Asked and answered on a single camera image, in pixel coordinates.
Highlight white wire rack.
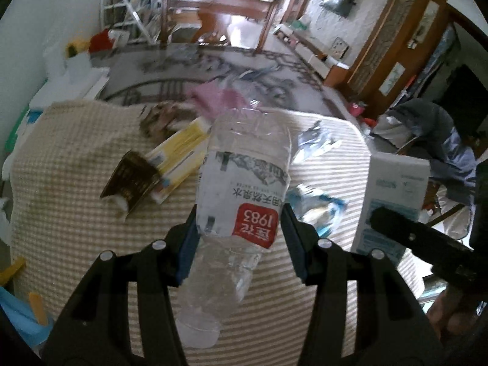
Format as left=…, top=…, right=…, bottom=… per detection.
left=100, top=0, right=163, bottom=44

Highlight white cardboard box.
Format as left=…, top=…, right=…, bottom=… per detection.
left=351, top=152, right=431, bottom=265

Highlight framed wall painting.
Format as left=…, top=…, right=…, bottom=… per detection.
left=379, top=62, right=405, bottom=96

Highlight grey patterned table cover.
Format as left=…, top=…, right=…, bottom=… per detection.
left=91, top=42, right=355, bottom=123

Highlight teal white packet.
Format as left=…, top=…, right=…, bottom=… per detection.
left=8, top=110, right=29, bottom=149

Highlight wooden chair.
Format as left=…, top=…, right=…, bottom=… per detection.
left=160, top=0, right=281, bottom=52

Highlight beige striped cloth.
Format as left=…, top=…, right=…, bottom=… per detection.
left=9, top=100, right=425, bottom=366

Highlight wooden television cabinet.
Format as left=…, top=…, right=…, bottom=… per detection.
left=274, top=23, right=353, bottom=86

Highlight yellow plastic piece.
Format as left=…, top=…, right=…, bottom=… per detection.
left=28, top=293, right=49, bottom=325
left=0, top=257, right=25, bottom=286

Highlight yellow orange cardboard box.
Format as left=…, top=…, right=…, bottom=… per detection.
left=147, top=117, right=212, bottom=203

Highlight person's right hand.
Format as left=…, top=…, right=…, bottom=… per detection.
left=426, top=285, right=482, bottom=342

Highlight yellow small item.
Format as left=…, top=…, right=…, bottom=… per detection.
left=66, top=38, right=90, bottom=58

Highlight framed picture with star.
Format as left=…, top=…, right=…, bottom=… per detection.
left=330, top=37, right=349, bottom=59

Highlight grey blue jacket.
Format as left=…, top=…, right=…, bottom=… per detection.
left=368, top=98, right=479, bottom=237

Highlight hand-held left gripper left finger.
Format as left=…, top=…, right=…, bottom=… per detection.
left=41, top=206, right=201, bottom=366

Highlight clear plastic water bottle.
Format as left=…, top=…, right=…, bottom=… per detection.
left=176, top=107, right=292, bottom=348

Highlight wall television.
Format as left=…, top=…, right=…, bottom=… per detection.
left=319, top=0, right=357, bottom=19

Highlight dark gold cigarette pack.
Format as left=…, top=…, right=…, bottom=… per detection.
left=100, top=151, right=163, bottom=220

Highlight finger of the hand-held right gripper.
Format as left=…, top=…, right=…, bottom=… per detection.
left=369, top=206, right=477, bottom=286

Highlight blue plastic bag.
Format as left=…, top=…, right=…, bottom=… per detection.
left=0, top=286, right=54, bottom=346

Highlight red plastic container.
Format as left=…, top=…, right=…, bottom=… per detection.
left=89, top=28, right=115, bottom=52

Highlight pink cloth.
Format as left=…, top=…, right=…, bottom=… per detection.
left=187, top=86, right=250, bottom=118

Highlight hanging wall scroll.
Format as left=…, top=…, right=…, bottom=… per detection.
left=408, top=0, right=439, bottom=50

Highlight blue white plastic wrapper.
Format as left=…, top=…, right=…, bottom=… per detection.
left=286, top=184, right=348, bottom=237

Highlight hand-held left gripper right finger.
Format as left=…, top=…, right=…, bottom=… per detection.
left=280, top=202, right=445, bottom=366

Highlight newspaper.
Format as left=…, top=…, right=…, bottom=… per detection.
left=139, top=102, right=199, bottom=138

